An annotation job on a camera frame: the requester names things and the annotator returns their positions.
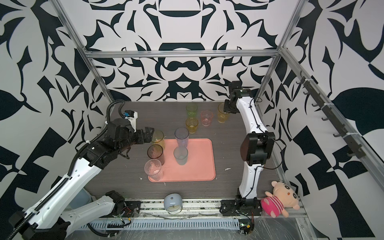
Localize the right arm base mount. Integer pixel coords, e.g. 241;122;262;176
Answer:
219;196;262;217

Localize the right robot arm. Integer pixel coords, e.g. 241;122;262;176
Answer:
224;81;275;200

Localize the white slotted cable duct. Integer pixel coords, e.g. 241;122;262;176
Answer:
90;219;240;231

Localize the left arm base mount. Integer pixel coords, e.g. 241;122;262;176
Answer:
104;191;142;218

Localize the blue tall glass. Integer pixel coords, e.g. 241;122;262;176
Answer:
175;127;189;148

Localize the yellow short glass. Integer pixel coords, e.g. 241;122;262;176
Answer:
186;118;199;134

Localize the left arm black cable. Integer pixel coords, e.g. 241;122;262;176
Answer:
86;221;133;238

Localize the green short glass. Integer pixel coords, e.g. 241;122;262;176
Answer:
186;103;198;118

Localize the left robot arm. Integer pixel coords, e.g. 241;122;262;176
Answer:
8;118;155;240

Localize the white round timer device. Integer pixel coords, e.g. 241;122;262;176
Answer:
164;193;183;215

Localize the pink plastic tray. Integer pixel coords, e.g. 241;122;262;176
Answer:
157;139;216;182

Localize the pink short glass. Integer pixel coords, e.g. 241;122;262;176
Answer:
201;110;214;127

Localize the smoky grey tall glass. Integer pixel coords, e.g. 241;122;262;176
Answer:
147;145;165;165

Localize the clear tall glass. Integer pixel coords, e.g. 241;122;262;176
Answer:
144;159;163;182

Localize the orange tall glass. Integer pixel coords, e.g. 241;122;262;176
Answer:
218;103;230;123

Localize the light green tall glass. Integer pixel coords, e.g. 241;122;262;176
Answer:
151;130;165;149

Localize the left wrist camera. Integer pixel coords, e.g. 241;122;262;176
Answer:
124;110;138;132

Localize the teal frosted glass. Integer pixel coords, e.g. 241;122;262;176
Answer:
174;146;189;166

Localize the black wall hook rail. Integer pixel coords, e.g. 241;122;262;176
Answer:
297;71;367;159

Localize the light blue container lid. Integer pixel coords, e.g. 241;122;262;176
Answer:
69;188;93;209

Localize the pink plush pig toy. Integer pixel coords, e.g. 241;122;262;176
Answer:
261;181;300;218

